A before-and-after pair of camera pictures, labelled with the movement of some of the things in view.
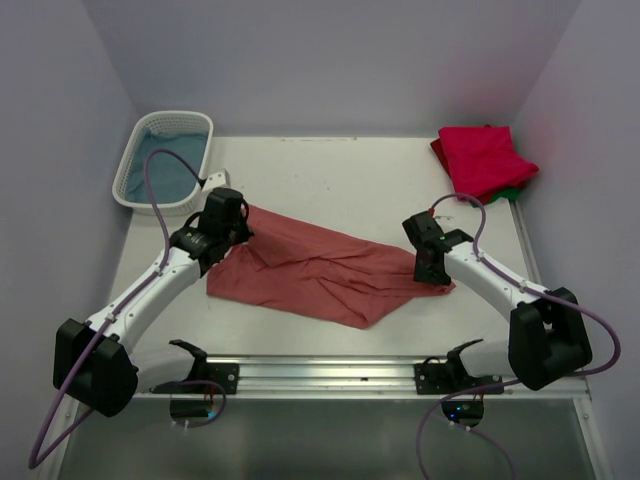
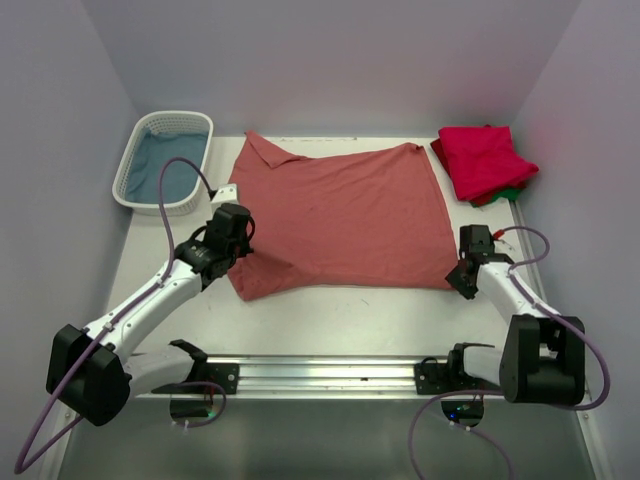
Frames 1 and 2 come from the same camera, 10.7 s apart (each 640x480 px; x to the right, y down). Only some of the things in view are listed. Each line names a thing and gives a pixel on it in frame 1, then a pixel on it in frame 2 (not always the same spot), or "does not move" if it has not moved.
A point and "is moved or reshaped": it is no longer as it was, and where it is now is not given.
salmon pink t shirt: [349, 280] is moved or reshaped
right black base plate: [447, 378] does not move
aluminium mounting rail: [353, 378] does not move
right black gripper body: [429, 275] -> [462, 284]
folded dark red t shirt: [437, 147] does not move
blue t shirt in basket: [171, 180] does not move
